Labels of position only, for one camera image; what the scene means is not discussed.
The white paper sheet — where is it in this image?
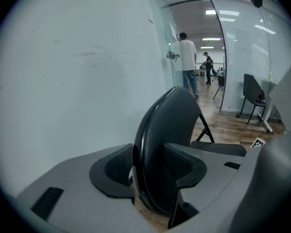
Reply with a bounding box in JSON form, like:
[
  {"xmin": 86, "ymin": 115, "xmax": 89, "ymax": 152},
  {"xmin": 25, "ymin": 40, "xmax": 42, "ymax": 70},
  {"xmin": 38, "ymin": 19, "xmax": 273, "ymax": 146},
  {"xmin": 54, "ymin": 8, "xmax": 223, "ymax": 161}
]
[{"xmin": 169, "ymin": 22, "xmax": 178, "ymax": 40}]

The metal door handle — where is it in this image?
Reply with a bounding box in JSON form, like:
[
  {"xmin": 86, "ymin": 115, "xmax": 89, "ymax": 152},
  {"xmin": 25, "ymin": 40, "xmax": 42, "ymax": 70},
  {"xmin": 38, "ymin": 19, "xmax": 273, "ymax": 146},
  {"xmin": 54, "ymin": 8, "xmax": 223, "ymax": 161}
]
[{"xmin": 166, "ymin": 50, "xmax": 180, "ymax": 62}]

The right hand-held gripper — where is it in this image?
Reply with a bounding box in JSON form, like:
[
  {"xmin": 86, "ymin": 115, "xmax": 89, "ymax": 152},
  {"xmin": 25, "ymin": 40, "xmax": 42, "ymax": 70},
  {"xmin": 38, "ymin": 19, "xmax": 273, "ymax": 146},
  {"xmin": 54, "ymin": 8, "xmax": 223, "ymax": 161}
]
[{"xmin": 251, "ymin": 137, "xmax": 267, "ymax": 148}]

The grey chair with black frame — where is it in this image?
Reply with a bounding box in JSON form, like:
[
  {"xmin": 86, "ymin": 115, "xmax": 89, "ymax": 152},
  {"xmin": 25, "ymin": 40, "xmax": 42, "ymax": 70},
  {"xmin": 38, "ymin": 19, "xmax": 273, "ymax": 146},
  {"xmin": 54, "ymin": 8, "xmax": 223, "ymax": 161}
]
[{"xmin": 236, "ymin": 73, "xmax": 269, "ymax": 125}]

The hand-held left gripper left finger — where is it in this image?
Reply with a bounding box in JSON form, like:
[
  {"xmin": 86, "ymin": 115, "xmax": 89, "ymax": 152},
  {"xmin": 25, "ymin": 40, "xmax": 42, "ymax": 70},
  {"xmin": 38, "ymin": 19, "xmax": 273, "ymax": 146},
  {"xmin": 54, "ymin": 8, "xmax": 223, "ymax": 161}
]
[{"xmin": 16, "ymin": 143, "xmax": 151, "ymax": 233}]

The frosted glass door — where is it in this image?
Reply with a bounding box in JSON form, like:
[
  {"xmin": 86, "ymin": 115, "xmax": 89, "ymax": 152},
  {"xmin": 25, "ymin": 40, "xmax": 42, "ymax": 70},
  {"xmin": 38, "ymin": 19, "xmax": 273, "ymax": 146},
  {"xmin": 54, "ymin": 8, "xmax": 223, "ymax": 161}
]
[{"xmin": 145, "ymin": 0, "xmax": 185, "ymax": 89}]

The black folding chair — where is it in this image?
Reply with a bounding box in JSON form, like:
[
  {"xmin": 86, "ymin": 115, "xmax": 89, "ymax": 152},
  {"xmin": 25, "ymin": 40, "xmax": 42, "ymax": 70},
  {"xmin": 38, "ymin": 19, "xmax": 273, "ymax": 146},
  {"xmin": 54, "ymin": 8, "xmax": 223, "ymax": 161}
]
[{"xmin": 128, "ymin": 85, "xmax": 247, "ymax": 216}]

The white table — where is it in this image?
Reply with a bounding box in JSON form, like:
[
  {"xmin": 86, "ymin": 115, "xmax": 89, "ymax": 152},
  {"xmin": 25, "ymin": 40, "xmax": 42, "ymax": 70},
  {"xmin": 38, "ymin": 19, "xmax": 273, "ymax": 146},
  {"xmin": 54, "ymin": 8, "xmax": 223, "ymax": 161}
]
[{"xmin": 257, "ymin": 78, "xmax": 286, "ymax": 133}]

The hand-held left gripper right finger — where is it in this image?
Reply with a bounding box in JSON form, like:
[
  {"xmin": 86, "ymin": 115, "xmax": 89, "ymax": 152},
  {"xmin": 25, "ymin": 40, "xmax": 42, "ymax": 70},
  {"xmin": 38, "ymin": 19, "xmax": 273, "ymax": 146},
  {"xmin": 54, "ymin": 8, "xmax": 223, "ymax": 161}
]
[{"xmin": 163, "ymin": 142, "xmax": 244, "ymax": 229}]

